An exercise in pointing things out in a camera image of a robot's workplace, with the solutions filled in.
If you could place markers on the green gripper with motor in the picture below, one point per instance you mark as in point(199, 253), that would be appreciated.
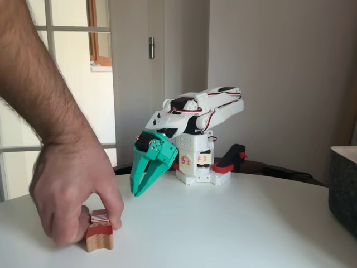
point(166, 155)

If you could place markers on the red painted wooden block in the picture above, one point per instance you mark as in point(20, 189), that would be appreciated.
point(99, 237)

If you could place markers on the person's hairy forearm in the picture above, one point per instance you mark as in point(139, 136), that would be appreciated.
point(28, 69)

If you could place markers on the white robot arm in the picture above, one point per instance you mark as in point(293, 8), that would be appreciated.
point(223, 109)

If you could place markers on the dark grey felt basket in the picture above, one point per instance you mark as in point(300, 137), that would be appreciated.
point(343, 190)

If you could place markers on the person's bare hand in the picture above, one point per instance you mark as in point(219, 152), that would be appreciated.
point(69, 181)

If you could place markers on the black and red clamp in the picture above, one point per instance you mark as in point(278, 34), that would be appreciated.
point(175, 167)
point(232, 155)

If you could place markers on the yellow sticker marked F5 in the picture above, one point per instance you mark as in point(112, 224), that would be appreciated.
point(186, 160)

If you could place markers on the yellow sticker marked F3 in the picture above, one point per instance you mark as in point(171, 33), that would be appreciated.
point(203, 158)

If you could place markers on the metal door hinge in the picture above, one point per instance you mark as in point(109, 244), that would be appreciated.
point(151, 47)

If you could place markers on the dark brown wooden furniture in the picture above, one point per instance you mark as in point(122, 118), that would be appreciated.
point(279, 170)

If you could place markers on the white framed glass door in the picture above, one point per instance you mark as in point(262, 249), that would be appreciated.
point(81, 28)

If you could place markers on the brown wooden window frame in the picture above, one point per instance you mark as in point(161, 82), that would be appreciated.
point(93, 42)

